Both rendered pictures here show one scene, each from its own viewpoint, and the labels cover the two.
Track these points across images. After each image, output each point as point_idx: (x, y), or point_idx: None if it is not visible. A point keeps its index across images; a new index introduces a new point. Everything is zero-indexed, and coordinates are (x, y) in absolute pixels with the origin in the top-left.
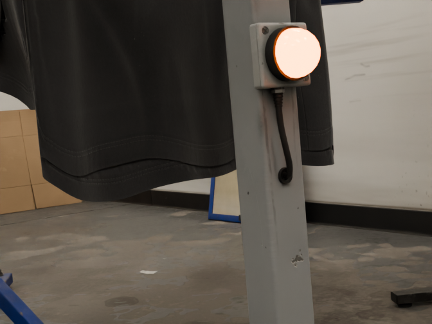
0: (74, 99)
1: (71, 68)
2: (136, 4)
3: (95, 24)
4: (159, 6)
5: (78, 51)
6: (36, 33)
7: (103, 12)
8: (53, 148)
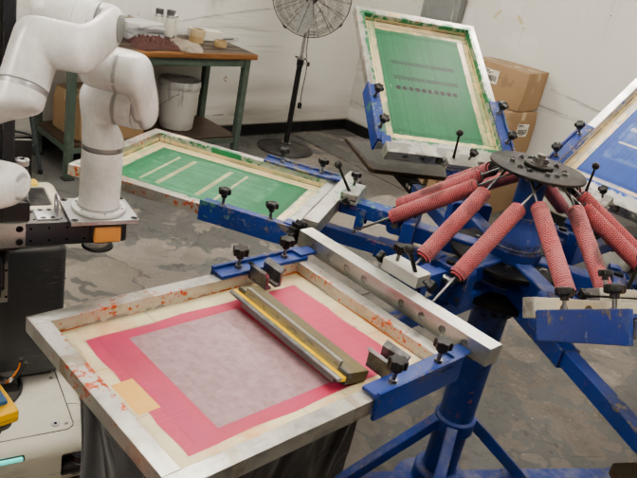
0: (88, 465)
1: (88, 453)
2: (107, 453)
3: (100, 446)
4: (115, 463)
5: (94, 450)
6: (81, 432)
7: (103, 444)
8: (81, 473)
